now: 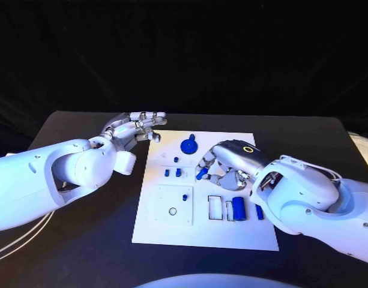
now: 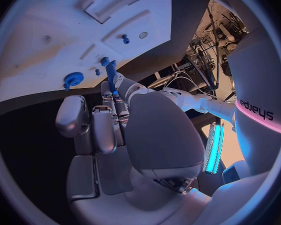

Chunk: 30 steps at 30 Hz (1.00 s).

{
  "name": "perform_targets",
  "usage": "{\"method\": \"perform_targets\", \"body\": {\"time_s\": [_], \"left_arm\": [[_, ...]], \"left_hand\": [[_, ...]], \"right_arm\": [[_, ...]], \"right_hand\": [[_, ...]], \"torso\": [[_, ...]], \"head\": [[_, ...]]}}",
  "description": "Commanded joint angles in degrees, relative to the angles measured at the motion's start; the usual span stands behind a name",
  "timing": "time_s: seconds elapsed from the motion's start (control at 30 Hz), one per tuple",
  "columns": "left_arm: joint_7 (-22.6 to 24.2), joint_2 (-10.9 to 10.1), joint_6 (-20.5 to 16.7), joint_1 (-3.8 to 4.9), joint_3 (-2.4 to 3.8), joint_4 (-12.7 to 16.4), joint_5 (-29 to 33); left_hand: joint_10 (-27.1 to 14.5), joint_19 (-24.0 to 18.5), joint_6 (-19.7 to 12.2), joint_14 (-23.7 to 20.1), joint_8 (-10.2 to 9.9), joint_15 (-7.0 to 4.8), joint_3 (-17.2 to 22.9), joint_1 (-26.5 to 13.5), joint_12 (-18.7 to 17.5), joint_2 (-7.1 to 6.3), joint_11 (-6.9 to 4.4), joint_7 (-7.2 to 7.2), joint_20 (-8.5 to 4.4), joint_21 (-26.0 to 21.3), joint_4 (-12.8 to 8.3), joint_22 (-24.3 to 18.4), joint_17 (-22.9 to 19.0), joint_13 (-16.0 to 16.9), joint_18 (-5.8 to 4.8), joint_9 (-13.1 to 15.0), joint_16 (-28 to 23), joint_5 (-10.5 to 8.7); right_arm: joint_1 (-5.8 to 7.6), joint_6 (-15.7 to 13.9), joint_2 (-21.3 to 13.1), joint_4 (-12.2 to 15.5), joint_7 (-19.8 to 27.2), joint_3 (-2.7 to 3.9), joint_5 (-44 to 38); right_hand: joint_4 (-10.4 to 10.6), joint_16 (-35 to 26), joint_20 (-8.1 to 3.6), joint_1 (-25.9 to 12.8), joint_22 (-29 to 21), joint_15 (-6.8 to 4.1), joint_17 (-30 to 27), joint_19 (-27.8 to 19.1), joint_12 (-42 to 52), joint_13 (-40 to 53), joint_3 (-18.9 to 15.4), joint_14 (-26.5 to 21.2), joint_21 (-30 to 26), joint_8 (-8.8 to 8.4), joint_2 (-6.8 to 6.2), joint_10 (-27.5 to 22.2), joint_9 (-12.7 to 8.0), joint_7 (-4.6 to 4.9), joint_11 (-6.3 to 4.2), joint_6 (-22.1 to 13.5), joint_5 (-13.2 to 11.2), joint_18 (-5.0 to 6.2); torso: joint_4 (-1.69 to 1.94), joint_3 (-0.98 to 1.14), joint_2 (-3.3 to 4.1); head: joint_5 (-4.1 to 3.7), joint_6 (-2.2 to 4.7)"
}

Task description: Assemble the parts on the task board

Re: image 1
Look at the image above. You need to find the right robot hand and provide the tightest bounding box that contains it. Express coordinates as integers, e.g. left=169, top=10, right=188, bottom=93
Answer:
left=195, top=139, right=272, bottom=192

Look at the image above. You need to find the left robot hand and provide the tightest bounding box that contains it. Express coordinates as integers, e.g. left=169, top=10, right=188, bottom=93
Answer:
left=99, top=111, right=168, bottom=151

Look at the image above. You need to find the white task board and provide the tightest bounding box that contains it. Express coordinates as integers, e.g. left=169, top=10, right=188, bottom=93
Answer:
left=132, top=130, right=280, bottom=251

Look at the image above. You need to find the blue gear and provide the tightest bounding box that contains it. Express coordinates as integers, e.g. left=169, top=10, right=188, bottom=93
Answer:
left=179, top=134, right=201, bottom=155

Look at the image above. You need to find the large blue cylinder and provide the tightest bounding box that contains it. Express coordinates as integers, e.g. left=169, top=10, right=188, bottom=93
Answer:
left=231, top=196, right=249, bottom=221

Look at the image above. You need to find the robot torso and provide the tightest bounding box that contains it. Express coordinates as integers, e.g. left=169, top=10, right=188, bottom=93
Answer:
left=133, top=273, right=298, bottom=288

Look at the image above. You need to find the white cable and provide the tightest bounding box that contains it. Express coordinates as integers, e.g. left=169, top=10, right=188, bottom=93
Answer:
left=0, top=210, right=51, bottom=263
left=0, top=211, right=55, bottom=270
left=301, top=162, right=344, bottom=182

